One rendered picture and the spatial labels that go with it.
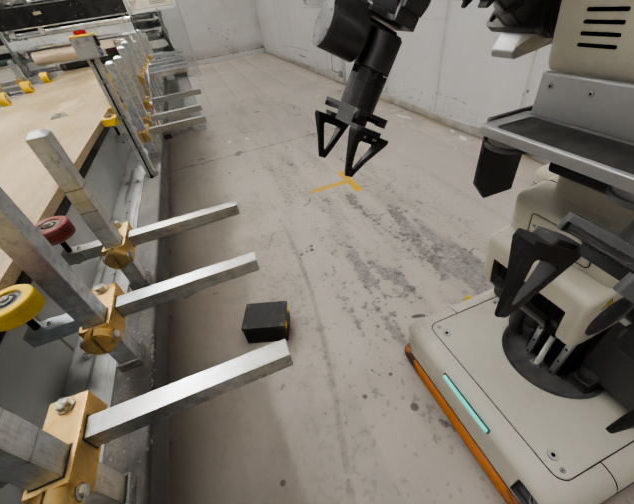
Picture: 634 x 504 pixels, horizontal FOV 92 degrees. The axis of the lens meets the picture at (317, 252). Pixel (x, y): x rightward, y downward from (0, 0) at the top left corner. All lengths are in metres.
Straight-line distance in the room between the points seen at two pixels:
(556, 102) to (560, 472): 0.84
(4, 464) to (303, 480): 0.95
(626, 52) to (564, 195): 0.23
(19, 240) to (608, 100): 0.81
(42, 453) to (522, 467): 0.98
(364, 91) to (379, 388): 1.12
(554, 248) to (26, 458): 0.53
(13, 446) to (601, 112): 0.79
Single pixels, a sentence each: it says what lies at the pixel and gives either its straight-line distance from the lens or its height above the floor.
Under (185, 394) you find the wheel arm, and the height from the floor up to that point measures 0.84.
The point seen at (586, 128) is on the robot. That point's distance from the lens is 0.61.
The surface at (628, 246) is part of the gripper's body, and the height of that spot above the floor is 1.10.
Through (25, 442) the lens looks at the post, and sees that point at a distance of 0.48.
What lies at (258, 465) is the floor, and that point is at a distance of 1.33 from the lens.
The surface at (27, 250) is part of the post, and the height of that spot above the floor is 1.01.
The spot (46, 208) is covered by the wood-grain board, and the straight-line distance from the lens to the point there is 1.06.
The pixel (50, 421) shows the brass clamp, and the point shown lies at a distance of 0.58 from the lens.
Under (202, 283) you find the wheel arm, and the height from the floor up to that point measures 0.82.
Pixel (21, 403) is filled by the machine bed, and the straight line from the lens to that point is 0.86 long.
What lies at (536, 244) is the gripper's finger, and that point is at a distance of 0.27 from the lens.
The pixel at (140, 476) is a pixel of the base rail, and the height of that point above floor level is 0.70.
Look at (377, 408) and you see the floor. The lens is 1.34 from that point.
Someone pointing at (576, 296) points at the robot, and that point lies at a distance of 0.68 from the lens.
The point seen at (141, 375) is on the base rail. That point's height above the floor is 0.70.
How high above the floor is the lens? 1.24
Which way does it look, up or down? 40 degrees down
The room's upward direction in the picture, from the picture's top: 9 degrees counter-clockwise
